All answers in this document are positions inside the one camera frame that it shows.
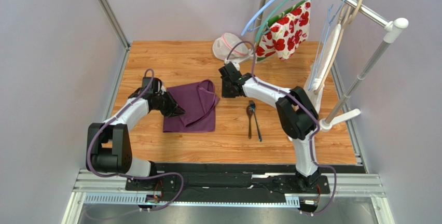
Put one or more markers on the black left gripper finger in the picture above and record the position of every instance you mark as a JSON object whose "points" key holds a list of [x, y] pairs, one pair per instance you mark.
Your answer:
{"points": [[176, 107], [171, 114]]}

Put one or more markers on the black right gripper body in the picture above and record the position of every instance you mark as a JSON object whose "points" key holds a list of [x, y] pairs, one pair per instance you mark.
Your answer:
{"points": [[229, 87]]}

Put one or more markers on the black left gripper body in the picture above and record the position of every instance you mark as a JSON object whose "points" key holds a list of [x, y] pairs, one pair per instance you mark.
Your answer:
{"points": [[165, 103]]}

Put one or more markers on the purple cloth napkin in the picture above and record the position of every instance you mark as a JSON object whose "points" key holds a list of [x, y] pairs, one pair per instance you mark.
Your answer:
{"points": [[198, 101]]}

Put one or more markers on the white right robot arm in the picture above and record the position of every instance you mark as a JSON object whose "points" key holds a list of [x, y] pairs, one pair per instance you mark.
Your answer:
{"points": [[298, 117]]}

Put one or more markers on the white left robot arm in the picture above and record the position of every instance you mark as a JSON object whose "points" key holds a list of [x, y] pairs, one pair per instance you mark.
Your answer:
{"points": [[109, 151]]}

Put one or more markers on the white mesh laundry bag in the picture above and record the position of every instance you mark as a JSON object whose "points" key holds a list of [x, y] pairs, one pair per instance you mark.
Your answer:
{"points": [[224, 44]]}

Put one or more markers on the light blue plastic hanger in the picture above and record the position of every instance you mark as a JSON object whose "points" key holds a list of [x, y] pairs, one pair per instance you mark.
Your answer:
{"points": [[263, 11]]}

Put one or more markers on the red poppy floral cloth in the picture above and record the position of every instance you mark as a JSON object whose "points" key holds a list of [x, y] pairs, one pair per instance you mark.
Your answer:
{"points": [[285, 32]]}

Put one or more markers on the white towel on hanger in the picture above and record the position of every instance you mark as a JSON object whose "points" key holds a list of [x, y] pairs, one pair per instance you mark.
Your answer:
{"points": [[315, 99]]}

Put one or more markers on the metal clothes rack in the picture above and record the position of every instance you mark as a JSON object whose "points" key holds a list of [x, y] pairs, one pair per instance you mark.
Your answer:
{"points": [[372, 63]]}

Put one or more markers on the blue thin wire hanger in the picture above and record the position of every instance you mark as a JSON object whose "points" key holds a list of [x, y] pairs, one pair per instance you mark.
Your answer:
{"points": [[322, 43]]}

